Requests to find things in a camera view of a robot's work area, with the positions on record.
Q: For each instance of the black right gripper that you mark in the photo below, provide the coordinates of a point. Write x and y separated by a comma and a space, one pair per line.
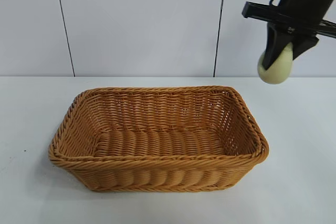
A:
304, 1

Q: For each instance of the pale egg yolk pastry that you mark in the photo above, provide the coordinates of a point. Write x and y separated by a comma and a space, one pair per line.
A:
281, 72

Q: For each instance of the woven wicker basket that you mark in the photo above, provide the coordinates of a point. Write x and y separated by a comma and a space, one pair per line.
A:
157, 145

